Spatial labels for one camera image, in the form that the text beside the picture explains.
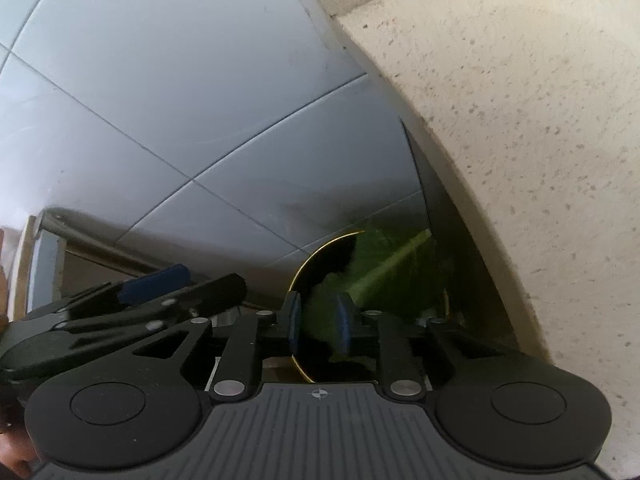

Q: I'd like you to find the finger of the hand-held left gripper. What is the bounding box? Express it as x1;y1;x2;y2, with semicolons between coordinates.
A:
55;273;248;335
25;264;192;323

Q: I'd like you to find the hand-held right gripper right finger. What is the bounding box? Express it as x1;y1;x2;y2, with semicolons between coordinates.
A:
335;291;505;402

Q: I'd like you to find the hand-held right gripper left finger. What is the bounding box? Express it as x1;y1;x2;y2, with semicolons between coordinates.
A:
132;291;303;402

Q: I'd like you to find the black trash bin gold rim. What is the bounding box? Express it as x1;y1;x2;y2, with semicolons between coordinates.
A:
287;230;451;385

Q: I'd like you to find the light green cabbage leaf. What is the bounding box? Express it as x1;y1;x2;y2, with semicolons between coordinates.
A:
305;227;436;361

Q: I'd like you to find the person's left forearm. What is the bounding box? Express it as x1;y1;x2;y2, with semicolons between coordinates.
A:
0;430;37;478

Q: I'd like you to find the dark brown cabinet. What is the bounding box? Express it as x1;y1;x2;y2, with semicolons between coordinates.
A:
400;120;551;366

